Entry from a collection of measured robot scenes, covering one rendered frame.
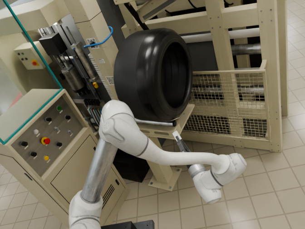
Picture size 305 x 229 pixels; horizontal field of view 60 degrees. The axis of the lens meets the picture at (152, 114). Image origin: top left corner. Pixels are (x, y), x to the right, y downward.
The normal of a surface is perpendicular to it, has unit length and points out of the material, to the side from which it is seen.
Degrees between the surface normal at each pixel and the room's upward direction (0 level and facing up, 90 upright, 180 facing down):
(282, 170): 0
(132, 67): 45
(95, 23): 90
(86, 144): 90
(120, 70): 49
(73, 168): 90
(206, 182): 33
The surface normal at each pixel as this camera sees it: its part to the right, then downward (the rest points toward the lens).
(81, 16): -0.43, 0.67
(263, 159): -0.32, -0.74
